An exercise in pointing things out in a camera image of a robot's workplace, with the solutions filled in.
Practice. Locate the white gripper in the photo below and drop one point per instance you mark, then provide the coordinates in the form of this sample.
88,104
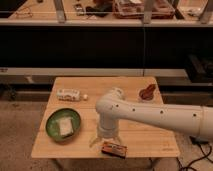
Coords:
106,129

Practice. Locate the green ceramic bowl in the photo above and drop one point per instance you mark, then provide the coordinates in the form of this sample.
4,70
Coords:
52,125

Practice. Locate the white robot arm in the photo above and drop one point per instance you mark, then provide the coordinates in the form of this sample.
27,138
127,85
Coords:
195,121

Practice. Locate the white sponge in bowl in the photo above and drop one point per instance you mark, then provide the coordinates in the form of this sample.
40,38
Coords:
65,126

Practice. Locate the orange black box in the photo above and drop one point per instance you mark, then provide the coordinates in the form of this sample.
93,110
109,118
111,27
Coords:
113,149

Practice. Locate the white plastic bottle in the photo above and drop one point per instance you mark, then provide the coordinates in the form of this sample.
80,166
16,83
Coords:
70,95

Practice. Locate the black equipment at right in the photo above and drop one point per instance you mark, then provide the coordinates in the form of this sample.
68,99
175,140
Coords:
199,70

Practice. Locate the black object on shelf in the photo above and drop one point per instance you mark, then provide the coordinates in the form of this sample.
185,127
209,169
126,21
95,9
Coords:
100,10

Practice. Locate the basket on shelf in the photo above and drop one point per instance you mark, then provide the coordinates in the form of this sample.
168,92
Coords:
134,9

